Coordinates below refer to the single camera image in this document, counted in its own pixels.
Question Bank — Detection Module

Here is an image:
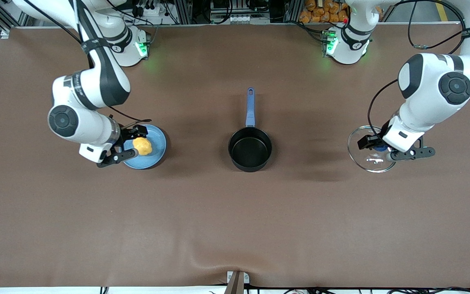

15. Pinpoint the yellow potato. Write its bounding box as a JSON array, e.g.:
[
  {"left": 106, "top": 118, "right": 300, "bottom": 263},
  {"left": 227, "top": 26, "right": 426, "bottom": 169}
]
[{"left": 133, "top": 137, "right": 153, "bottom": 156}]

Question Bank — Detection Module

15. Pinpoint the glass lid with blue knob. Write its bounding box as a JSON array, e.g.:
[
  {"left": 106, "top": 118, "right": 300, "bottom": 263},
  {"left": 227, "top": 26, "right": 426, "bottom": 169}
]
[{"left": 348, "top": 125, "right": 397, "bottom": 173}]

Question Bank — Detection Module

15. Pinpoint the blue plate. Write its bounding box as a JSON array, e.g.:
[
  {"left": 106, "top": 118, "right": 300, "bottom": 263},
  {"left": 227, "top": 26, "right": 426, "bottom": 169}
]
[{"left": 121, "top": 124, "right": 167, "bottom": 169}]

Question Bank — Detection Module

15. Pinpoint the white power strip with plugs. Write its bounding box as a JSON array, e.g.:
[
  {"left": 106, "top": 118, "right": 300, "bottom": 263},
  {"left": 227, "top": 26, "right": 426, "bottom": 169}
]
[{"left": 131, "top": 0, "right": 171, "bottom": 18}]

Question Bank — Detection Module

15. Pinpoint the brown table mat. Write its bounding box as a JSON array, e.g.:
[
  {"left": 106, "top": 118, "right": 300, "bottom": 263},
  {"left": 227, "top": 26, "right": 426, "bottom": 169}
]
[{"left": 0, "top": 23, "right": 470, "bottom": 288}]

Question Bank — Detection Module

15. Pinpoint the crate of orange objects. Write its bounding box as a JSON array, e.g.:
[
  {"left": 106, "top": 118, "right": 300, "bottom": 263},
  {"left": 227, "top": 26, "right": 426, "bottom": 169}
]
[{"left": 299, "top": 0, "right": 350, "bottom": 24}]

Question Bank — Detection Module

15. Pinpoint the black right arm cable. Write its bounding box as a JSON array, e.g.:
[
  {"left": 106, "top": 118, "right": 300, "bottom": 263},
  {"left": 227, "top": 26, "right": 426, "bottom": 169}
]
[{"left": 23, "top": 0, "right": 153, "bottom": 123}]

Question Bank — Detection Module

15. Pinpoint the black pot with blue handle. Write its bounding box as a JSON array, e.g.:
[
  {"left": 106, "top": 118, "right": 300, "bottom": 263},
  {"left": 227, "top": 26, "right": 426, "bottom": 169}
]
[{"left": 228, "top": 87, "right": 273, "bottom": 172}]

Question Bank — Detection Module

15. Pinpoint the metal table bracket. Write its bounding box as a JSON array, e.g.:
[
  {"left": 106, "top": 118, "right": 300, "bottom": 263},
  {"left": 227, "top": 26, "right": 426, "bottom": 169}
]
[{"left": 226, "top": 270, "right": 251, "bottom": 294}]

